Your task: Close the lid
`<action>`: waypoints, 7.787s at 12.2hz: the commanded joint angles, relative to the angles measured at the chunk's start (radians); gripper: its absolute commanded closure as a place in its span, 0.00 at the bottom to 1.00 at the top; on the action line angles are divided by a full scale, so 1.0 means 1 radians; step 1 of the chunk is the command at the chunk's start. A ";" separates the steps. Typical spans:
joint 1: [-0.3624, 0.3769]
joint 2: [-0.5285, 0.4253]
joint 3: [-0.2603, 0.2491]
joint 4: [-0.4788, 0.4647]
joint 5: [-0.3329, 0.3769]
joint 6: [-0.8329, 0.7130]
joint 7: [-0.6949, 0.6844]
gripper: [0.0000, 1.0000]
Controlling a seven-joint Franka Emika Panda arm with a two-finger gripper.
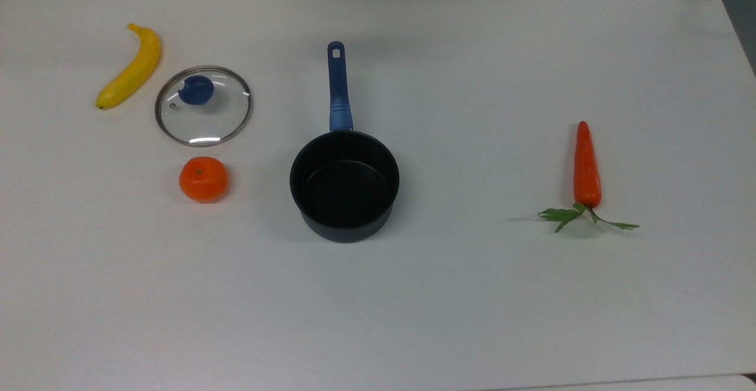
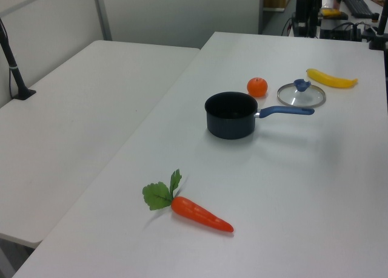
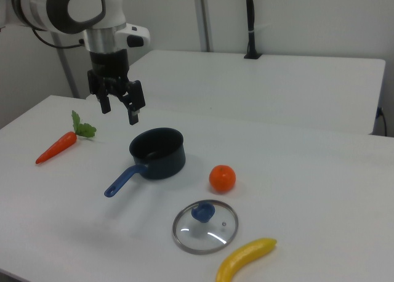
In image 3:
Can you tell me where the orange toy carrot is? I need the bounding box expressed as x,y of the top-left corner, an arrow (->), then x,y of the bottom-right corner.
35,110 -> 97,165

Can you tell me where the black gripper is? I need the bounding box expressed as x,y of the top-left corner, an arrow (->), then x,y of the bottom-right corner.
87,48 -> 147,126

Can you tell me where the yellow toy banana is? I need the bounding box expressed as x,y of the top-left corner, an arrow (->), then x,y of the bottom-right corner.
215,237 -> 278,282

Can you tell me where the black pole with base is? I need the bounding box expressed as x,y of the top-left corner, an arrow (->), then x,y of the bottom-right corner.
244,0 -> 262,60

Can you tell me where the glass lid with blue knob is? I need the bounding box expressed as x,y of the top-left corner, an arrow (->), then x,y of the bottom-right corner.
172,199 -> 239,255

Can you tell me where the dark blue saucepan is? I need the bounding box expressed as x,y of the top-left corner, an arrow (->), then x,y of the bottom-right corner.
103,127 -> 187,198

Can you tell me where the orange toy fruit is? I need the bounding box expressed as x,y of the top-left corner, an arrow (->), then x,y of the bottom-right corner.
209,164 -> 237,193

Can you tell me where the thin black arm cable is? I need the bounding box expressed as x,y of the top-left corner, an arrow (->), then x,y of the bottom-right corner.
30,28 -> 86,50

